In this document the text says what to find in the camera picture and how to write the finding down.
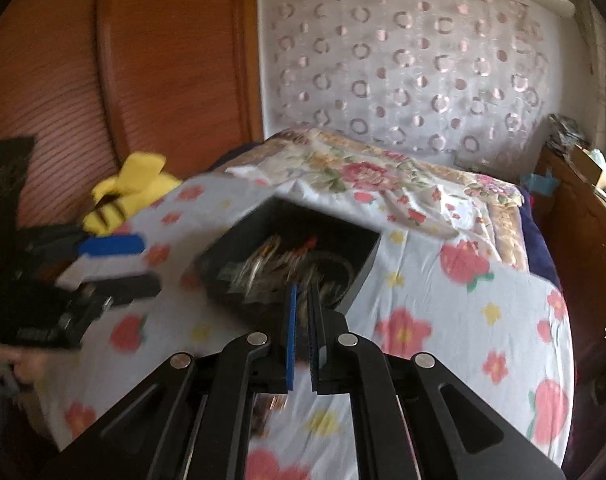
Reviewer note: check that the floral quilt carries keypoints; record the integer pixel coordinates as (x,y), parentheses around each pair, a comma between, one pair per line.
(383,180)

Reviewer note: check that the brown wooden wardrobe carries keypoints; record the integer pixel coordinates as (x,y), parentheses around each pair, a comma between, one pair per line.
(108,85)

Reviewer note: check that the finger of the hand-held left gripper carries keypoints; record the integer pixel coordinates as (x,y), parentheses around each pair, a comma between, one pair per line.
(128,290)
(113,246)

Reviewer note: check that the person's left hand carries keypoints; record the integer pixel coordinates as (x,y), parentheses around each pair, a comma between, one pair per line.
(5,360)

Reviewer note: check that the navy blanket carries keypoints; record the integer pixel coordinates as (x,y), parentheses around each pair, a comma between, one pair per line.
(540,240)

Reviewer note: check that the circle-patterned sheer curtain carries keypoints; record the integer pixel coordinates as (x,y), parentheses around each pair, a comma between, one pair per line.
(408,70)

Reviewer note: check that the patterned folded bag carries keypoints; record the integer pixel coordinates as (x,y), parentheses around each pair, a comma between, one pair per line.
(568,132)

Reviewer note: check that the bundled window curtain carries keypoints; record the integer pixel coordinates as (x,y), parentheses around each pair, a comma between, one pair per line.
(590,50)

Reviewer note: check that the yellow plush toy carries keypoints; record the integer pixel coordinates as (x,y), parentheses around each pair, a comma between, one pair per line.
(128,190)

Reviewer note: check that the strawberry-printed bed sheet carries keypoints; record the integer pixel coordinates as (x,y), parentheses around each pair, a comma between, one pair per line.
(458,320)

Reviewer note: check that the cardboard box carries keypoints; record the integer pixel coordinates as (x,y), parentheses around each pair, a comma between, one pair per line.
(590,167)

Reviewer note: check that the brown wooden cabinet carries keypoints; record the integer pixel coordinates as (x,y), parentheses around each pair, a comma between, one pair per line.
(583,250)

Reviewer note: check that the black jewelry box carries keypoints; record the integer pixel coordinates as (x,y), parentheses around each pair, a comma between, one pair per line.
(218,280)

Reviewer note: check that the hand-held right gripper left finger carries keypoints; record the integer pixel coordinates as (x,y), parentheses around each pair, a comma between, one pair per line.
(291,340)

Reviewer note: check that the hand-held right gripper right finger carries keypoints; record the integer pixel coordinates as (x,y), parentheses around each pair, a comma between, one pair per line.
(314,350)

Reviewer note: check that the blue plastic bag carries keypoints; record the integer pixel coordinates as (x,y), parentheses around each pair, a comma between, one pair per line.
(539,182)

